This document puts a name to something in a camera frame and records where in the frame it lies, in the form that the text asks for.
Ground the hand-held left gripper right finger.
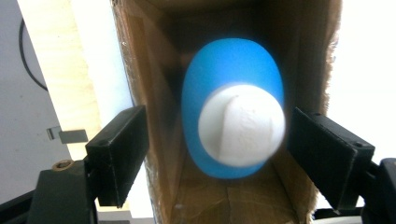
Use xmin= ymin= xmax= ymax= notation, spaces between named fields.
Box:
xmin=287 ymin=106 xmax=376 ymax=212

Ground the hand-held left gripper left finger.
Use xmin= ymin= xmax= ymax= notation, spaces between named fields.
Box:
xmin=85 ymin=105 xmax=149 ymax=208

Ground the blue cardboard box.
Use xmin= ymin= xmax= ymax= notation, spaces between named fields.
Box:
xmin=110 ymin=0 xmax=344 ymax=224

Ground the blue bottle with white cap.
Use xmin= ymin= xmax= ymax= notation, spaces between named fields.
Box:
xmin=181 ymin=37 xmax=287 ymax=180

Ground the white paper sheet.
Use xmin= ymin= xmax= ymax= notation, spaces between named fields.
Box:
xmin=69 ymin=0 xmax=396 ymax=218

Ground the metal table bracket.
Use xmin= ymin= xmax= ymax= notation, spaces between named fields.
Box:
xmin=46 ymin=125 xmax=90 ymax=145

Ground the black floor cable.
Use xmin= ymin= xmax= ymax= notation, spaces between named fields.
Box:
xmin=18 ymin=18 xmax=50 ymax=93

